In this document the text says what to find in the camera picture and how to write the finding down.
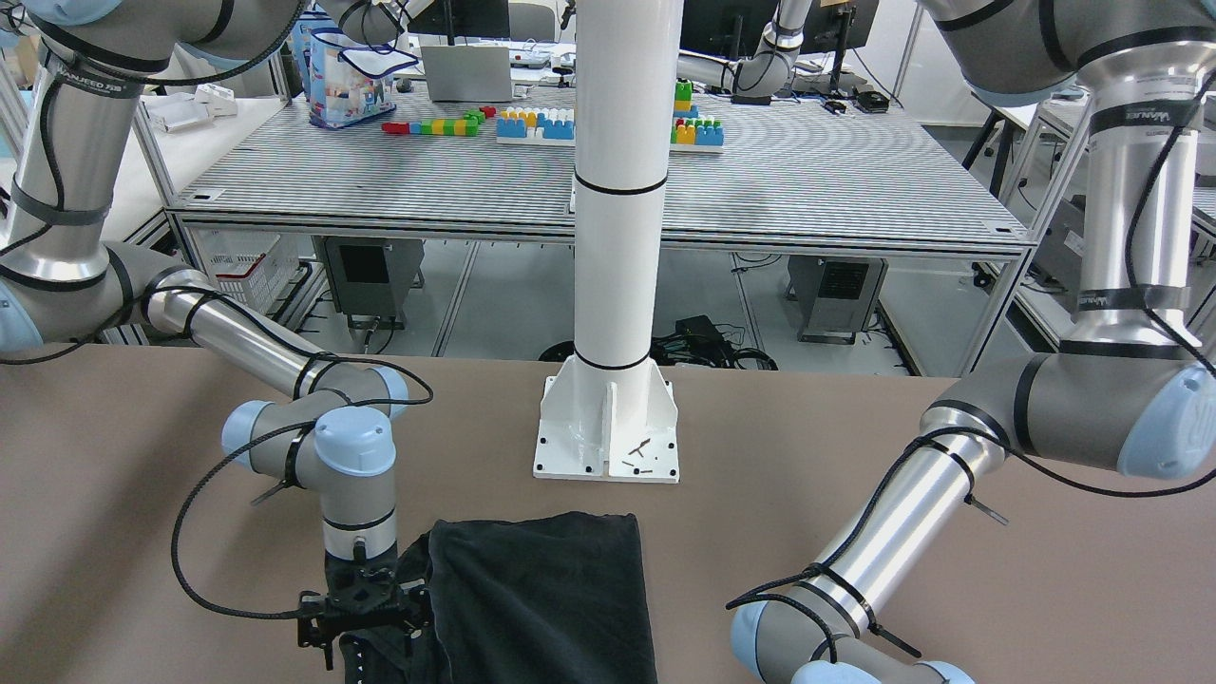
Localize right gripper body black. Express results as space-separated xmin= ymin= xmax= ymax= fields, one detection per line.
xmin=323 ymin=556 xmax=428 ymax=637

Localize black graphic t-shirt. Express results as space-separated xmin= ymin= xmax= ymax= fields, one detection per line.
xmin=339 ymin=512 xmax=657 ymax=683

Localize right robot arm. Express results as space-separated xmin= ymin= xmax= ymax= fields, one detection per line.
xmin=2 ymin=1 xmax=429 ymax=647

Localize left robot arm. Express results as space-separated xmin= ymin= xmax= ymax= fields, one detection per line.
xmin=730 ymin=1 xmax=1215 ymax=683

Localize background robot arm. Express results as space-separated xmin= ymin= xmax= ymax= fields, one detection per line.
xmin=676 ymin=1 xmax=814 ymax=97

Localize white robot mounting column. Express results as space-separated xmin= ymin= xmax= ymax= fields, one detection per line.
xmin=533 ymin=1 xmax=683 ymax=484

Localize white plastic basket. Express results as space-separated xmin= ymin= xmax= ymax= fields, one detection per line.
xmin=197 ymin=230 xmax=299 ymax=313

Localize colourful toy blocks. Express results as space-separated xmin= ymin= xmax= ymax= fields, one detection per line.
xmin=381 ymin=82 xmax=727 ymax=153

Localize silver laptop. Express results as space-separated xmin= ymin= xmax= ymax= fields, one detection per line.
xmin=421 ymin=45 xmax=514 ymax=103

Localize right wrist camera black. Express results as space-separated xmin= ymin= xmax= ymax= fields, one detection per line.
xmin=295 ymin=590 xmax=340 ymax=672

